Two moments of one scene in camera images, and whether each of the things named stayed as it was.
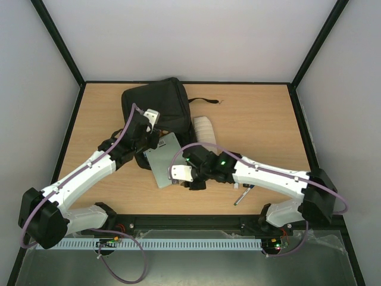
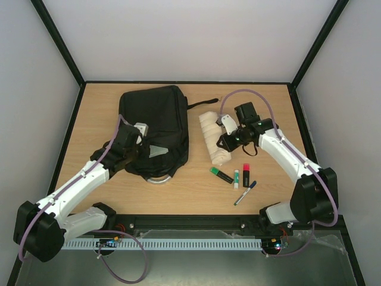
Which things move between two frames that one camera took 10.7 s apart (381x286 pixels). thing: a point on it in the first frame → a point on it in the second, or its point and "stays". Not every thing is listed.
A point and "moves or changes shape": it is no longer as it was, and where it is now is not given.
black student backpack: [168, 98] moves or changes shape
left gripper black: [155, 143] → [144, 155]
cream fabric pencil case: [205, 133] moves or changes shape
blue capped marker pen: [243, 194] stays
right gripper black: [197, 177] → [225, 142]
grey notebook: [161, 157] moves or changes shape
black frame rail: [189, 222] stays
